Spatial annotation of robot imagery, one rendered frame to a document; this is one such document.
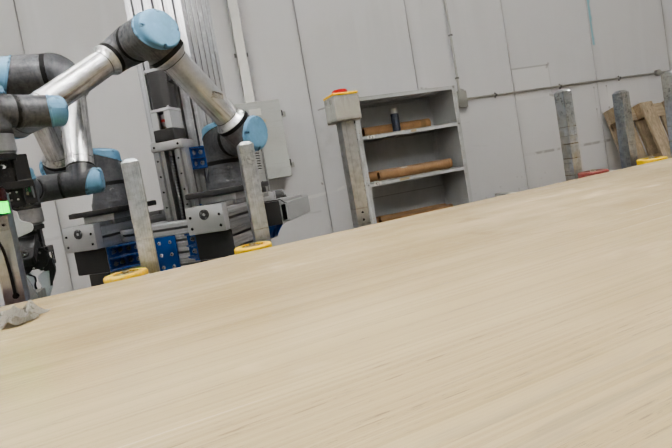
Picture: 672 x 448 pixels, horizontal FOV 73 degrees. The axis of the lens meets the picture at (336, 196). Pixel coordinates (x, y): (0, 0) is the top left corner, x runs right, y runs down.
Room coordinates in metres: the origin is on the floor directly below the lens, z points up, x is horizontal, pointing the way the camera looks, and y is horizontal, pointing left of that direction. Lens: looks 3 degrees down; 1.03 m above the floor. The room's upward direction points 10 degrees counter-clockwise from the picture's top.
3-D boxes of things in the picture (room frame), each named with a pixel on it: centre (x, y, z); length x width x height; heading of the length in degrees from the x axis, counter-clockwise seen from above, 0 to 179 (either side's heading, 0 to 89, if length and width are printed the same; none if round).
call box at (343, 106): (1.16, -0.05, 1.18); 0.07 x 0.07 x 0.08; 20
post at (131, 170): (0.98, 0.42, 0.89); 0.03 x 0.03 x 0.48; 20
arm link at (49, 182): (1.30, 0.83, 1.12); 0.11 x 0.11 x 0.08; 18
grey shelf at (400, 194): (3.77, -0.61, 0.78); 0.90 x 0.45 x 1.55; 106
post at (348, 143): (1.16, -0.06, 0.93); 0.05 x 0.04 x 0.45; 110
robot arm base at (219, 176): (1.64, 0.38, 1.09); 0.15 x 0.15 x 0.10
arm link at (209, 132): (1.64, 0.37, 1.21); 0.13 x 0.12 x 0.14; 52
